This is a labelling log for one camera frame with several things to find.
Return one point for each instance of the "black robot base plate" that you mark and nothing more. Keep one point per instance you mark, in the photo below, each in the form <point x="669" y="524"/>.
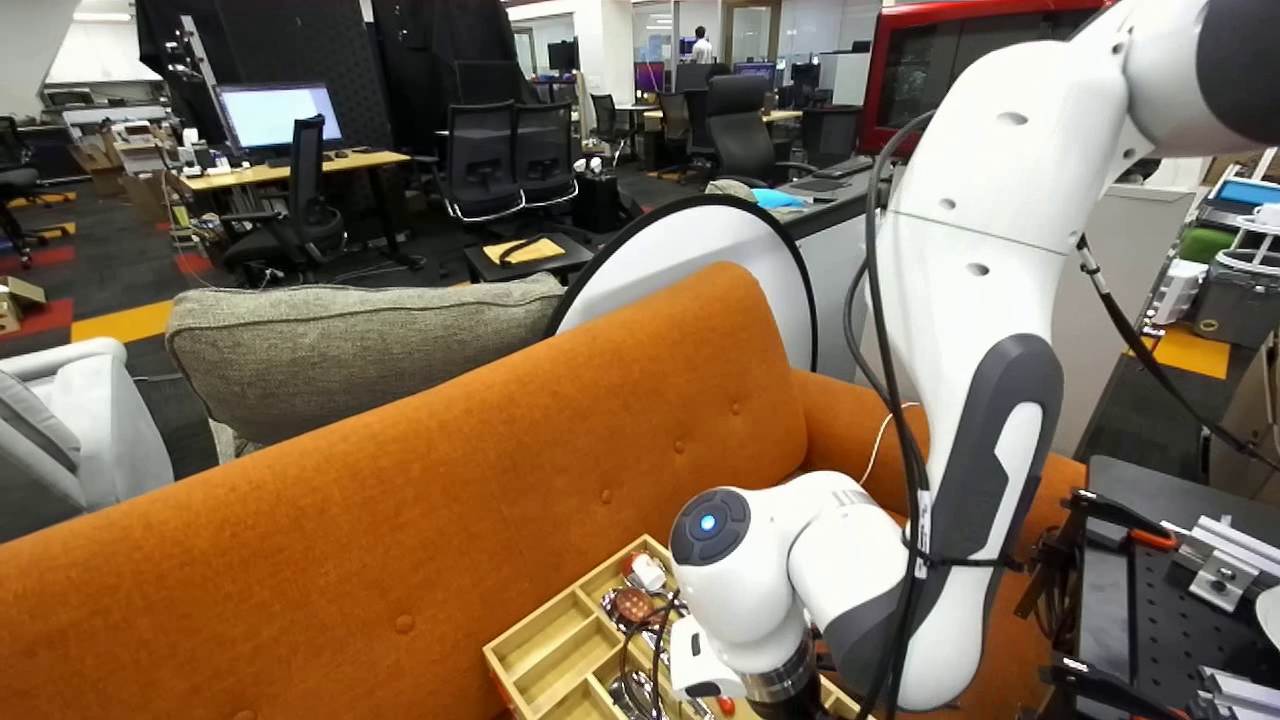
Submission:
<point x="1163" y="627"/>

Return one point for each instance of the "orange fabric sofa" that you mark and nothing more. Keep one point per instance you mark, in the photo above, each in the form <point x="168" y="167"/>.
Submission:
<point x="401" y="535"/>

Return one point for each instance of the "yellow notebook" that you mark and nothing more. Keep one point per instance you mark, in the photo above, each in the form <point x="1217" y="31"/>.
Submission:
<point x="527" y="251"/>

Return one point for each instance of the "grey cushion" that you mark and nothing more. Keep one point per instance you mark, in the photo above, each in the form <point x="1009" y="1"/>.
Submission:
<point x="360" y="352"/>

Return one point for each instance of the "black mesh office chair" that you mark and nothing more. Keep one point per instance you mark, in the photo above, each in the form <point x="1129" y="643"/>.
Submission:
<point x="482" y="161"/>
<point x="546" y="153"/>

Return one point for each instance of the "wooden top desk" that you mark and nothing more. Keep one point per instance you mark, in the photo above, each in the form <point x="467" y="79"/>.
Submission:
<point x="294" y="167"/>

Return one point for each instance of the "wooden compartment organizer tray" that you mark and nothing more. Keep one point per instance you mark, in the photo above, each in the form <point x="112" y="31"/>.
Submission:
<point x="563" y="643"/>

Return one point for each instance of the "computer monitor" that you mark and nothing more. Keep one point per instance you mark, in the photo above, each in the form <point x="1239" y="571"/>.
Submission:
<point x="276" y="112"/>

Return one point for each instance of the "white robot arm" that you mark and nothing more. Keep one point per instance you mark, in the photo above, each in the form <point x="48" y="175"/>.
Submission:
<point x="1012" y="267"/>

